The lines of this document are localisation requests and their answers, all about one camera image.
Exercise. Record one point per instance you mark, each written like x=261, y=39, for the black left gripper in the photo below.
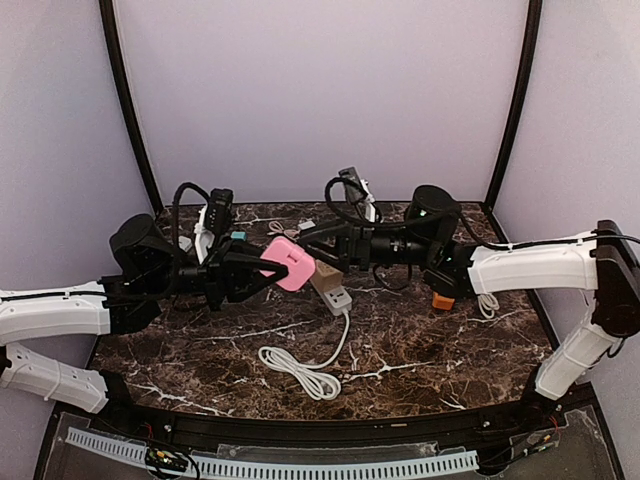
x=215, y=280

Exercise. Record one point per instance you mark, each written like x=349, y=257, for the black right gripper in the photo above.
x=357, y=248

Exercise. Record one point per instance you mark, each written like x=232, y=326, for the white usb charger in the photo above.
x=306, y=225

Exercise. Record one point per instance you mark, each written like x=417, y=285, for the beige cube socket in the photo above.
x=325, y=278

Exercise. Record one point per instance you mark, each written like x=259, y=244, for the pink plug adapter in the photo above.
x=300, y=265

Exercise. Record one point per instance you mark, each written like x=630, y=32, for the teal usb charger plug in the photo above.
x=239, y=235

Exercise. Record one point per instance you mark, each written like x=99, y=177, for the white power strip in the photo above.
x=337, y=300

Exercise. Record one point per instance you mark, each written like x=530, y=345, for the white adapter plug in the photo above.
x=185, y=243

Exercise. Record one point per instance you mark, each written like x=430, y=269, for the orange power strip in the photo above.
x=442, y=303

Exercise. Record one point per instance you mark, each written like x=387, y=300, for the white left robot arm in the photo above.
x=154, y=268

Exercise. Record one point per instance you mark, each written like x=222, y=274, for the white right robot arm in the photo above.
x=601, y=261

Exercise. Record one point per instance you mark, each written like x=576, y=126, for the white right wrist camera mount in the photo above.
x=367, y=207

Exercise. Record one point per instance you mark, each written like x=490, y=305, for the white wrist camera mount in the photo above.
x=367, y=207
x=203, y=238

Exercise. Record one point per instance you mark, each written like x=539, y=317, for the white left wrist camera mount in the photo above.
x=203, y=238

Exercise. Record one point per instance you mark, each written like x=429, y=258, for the white slotted cable duct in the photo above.
x=414, y=461

